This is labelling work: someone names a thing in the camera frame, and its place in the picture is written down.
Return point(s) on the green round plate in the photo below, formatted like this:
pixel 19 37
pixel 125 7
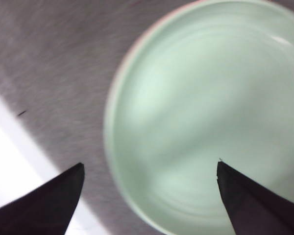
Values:
pixel 198 98

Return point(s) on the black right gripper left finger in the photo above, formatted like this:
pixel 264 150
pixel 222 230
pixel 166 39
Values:
pixel 44 205

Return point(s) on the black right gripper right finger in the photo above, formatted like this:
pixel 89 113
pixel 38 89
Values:
pixel 254 208

